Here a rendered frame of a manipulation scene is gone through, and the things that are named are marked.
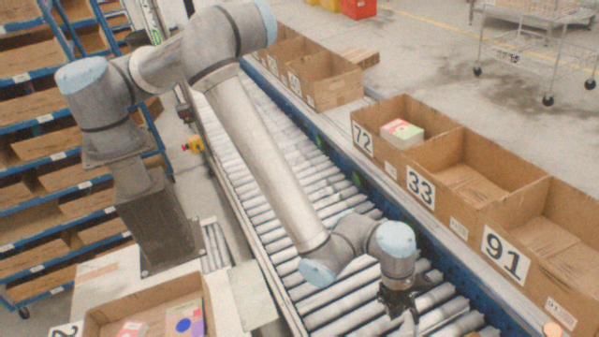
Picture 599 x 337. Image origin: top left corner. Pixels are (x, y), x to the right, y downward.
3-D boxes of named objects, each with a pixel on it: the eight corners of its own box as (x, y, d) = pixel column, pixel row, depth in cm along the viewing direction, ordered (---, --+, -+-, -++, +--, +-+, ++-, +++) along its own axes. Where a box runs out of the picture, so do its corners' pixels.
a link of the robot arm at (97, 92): (69, 123, 128) (40, 68, 118) (119, 104, 139) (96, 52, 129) (91, 132, 120) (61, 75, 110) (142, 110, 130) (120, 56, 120)
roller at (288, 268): (270, 268, 151) (272, 270, 146) (386, 214, 165) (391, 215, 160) (275, 280, 151) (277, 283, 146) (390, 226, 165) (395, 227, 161)
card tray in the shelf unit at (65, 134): (21, 161, 201) (8, 144, 194) (32, 136, 223) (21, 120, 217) (106, 137, 210) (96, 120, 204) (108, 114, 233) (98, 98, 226)
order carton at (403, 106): (352, 145, 183) (348, 111, 172) (405, 124, 191) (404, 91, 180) (401, 188, 154) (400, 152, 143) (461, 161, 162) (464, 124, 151)
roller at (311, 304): (289, 305, 137) (291, 308, 132) (414, 244, 151) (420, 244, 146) (295, 318, 137) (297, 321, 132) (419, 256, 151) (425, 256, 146)
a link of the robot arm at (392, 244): (387, 212, 100) (422, 227, 95) (388, 247, 108) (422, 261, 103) (366, 236, 95) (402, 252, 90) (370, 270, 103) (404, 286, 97)
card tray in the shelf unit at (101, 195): (66, 219, 226) (57, 206, 220) (71, 191, 248) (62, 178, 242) (139, 194, 236) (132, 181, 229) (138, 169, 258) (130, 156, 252)
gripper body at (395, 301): (376, 303, 114) (373, 276, 107) (401, 290, 117) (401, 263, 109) (391, 323, 109) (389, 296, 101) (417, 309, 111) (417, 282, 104)
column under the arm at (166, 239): (140, 280, 152) (98, 216, 132) (139, 238, 172) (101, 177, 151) (208, 255, 158) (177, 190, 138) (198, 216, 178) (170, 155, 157)
